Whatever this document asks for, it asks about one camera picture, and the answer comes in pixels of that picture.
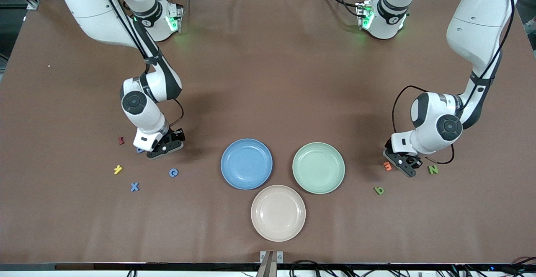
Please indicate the green letter A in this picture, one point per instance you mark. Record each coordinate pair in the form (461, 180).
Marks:
(379, 191)

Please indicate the orange letter E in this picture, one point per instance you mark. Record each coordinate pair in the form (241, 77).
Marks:
(387, 166)

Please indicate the blue letter x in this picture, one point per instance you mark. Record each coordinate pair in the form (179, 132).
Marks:
(134, 187)

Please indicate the green letter N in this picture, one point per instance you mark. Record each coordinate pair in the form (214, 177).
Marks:
(433, 169)

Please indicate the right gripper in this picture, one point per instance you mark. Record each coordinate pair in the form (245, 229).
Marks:
(174, 135)

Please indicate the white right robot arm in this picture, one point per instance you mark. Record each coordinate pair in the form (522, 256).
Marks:
(104, 17)

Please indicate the blue plate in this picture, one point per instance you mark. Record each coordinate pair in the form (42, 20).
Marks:
(251, 178)

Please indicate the green plate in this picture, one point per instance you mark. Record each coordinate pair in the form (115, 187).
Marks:
(318, 187)

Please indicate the grey metal clamp bracket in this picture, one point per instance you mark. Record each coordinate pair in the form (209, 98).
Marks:
(279, 257)

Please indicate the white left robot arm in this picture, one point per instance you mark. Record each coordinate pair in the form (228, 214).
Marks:
(481, 17)

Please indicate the yellow letter k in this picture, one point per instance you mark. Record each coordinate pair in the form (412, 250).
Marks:
(118, 169)

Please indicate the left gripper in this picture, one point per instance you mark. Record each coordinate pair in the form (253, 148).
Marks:
(416, 162)

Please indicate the brown table cover sheet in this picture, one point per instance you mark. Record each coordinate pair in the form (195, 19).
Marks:
(268, 80)

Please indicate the blue letter c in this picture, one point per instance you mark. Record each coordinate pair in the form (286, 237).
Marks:
(171, 172)

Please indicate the beige plate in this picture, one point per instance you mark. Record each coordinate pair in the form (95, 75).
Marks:
(278, 214)

